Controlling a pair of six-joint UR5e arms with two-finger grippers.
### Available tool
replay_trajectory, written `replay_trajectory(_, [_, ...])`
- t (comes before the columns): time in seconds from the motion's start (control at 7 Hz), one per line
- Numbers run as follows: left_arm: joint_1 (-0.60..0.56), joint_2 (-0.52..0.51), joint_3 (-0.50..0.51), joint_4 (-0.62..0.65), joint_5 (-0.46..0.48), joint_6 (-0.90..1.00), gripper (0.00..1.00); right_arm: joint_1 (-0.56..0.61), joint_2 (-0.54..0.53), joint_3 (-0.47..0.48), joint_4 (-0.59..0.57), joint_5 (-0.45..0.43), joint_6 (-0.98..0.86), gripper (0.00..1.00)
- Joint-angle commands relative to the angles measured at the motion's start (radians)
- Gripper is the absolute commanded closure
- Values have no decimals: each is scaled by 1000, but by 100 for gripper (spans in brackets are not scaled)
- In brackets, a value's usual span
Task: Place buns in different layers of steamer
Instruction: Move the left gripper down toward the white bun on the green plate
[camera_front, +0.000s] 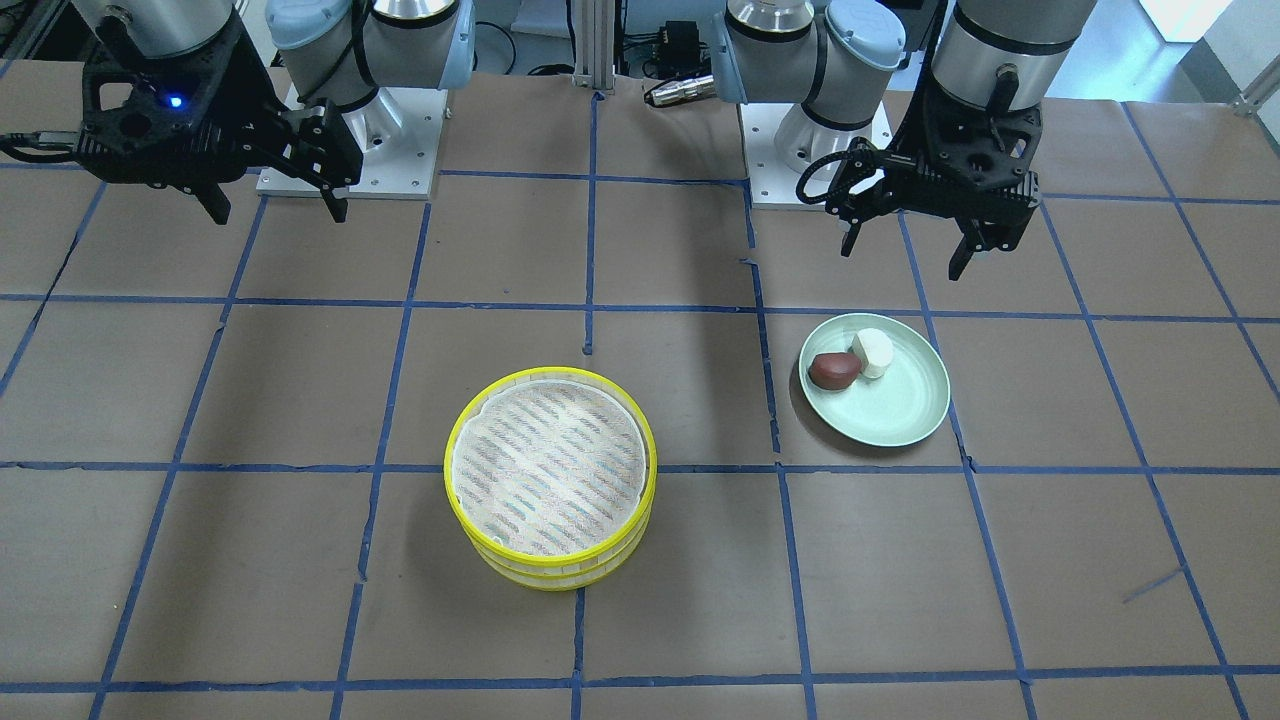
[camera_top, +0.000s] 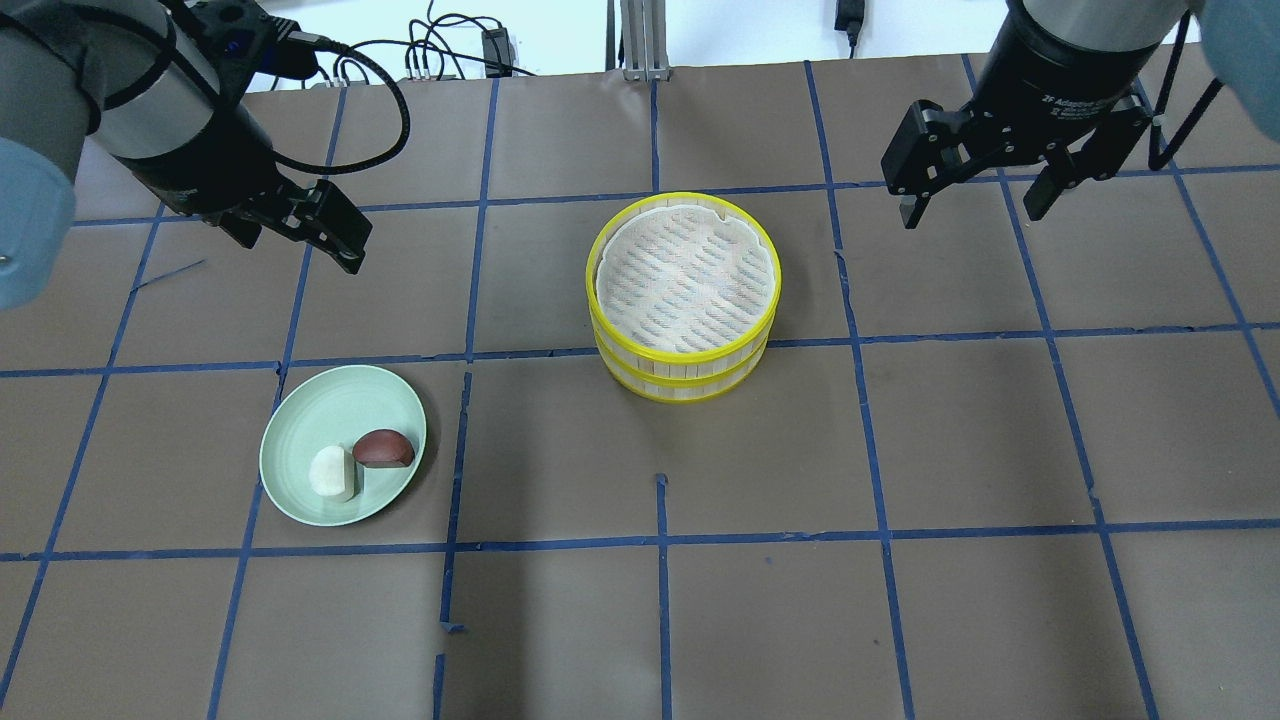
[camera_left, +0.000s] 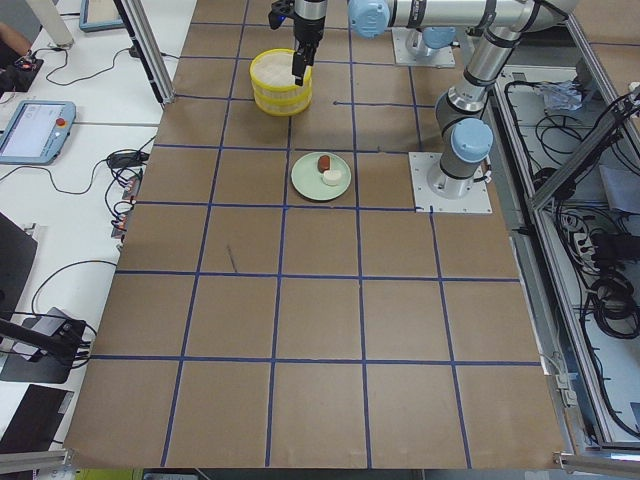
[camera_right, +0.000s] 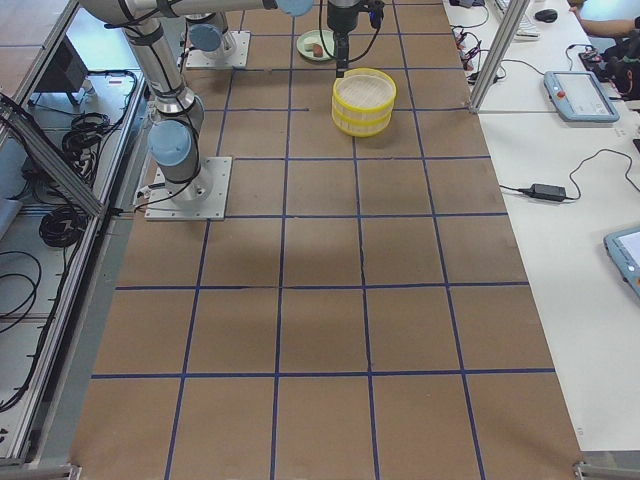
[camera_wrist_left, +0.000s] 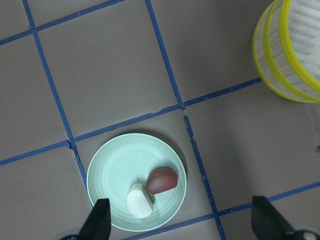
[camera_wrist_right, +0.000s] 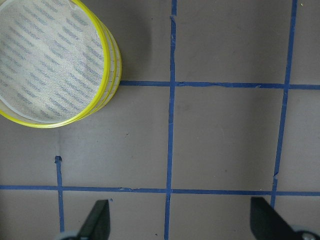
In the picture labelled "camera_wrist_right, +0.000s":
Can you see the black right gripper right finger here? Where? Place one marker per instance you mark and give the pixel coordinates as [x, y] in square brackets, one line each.
[267, 224]

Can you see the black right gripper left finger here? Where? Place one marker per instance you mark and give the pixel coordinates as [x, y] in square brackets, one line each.
[97, 225]

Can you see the yellow steamer layer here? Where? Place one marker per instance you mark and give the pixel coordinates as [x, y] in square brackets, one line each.
[115, 71]
[56, 64]

